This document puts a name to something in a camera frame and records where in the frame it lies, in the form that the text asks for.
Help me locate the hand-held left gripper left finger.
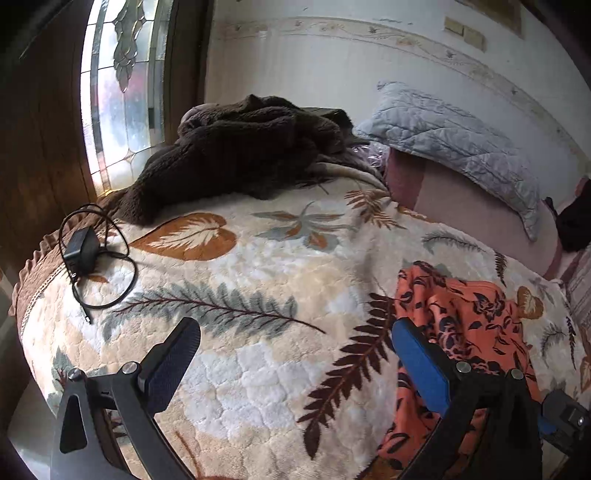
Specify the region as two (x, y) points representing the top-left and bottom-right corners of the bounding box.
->
(50, 316), (202, 480)

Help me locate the wooden stained glass door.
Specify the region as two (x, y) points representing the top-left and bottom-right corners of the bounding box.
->
(0, 0), (213, 278)

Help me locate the leaf print fleece blanket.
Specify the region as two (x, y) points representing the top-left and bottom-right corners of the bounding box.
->
(9, 178), (591, 480)

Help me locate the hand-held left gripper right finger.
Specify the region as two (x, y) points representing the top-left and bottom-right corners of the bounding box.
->
(392, 318), (543, 480)

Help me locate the black charger with cable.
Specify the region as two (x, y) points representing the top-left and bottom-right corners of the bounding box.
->
(61, 204), (138, 324)

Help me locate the orange floral garment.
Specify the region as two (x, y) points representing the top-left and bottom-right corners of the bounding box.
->
(378, 261), (555, 472)

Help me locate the wall plaque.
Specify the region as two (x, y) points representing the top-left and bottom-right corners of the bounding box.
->
(489, 0), (523, 35)

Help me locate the brown fleece garment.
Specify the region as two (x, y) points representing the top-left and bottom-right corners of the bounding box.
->
(108, 93), (354, 227)

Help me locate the black garment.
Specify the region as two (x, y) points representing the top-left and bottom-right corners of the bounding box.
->
(554, 178), (591, 252)

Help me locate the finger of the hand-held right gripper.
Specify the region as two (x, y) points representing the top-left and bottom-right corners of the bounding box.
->
(538, 389), (591, 457)

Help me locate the pink striped sofa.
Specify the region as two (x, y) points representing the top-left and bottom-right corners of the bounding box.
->
(383, 148), (591, 324)

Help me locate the grey quilted pillow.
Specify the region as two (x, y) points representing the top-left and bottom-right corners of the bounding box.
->
(353, 80), (542, 241)

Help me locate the purple patterned cloth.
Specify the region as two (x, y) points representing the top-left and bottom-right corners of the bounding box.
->
(346, 142), (389, 172)

